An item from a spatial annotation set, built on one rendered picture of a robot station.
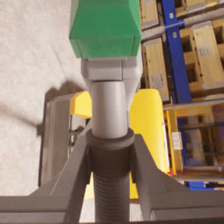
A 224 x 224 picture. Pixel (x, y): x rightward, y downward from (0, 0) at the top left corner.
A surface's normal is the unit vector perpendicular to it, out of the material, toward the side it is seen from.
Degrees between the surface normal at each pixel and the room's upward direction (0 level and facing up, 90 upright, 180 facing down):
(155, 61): 90
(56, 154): 90
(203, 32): 90
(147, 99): 68
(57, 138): 90
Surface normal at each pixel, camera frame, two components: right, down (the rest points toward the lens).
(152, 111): -0.02, -0.25
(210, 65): -0.39, -0.21
